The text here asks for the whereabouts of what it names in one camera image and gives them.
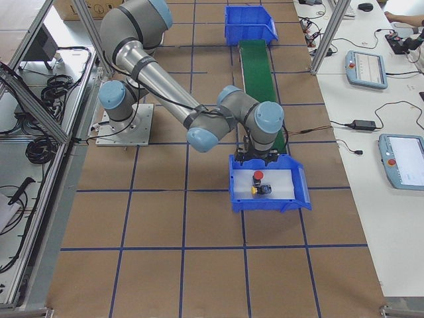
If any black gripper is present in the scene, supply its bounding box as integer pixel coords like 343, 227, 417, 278
234, 135, 279, 164

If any red push button switch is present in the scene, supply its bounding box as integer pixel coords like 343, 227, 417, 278
252, 170, 264, 186

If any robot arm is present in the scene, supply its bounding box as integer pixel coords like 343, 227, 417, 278
100, 1, 284, 163

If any person hand at desk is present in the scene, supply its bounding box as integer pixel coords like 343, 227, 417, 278
384, 11, 398, 23

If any white foam pad in right bin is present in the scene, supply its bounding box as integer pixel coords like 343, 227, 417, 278
231, 170, 295, 199

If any blue bin on right side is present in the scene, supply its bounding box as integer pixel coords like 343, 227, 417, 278
229, 154, 312, 212

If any blue bin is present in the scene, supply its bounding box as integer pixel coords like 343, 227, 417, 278
229, 154, 312, 212
225, 5, 279, 46

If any green conveyor belt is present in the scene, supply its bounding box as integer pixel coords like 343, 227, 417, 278
238, 40, 286, 156

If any black power brick on desk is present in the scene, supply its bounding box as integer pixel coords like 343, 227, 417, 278
351, 119, 377, 131

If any blue bin on left side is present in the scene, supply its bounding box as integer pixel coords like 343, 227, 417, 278
225, 5, 279, 46

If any teach pendant with red button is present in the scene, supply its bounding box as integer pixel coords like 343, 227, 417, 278
345, 50, 388, 89

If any black computer mouse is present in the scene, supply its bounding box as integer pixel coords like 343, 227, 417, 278
358, 3, 374, 12

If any cardboard box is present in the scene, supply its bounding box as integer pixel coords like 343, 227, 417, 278
54, 0, 115, 21

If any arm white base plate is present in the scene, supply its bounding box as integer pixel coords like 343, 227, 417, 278
95, 103, 154, 146

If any aluminium frame post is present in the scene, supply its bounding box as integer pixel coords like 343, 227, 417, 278
310, 0, 350, 75

